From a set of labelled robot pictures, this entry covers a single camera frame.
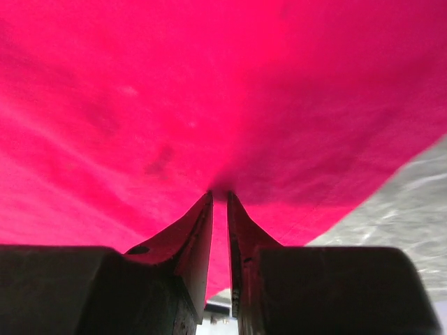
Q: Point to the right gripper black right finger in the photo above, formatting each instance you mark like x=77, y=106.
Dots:
x=278, y=289

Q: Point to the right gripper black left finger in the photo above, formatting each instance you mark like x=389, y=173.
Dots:
x=156, y=287

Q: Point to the pink-red t shirt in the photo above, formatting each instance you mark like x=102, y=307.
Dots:
x=116, y=116

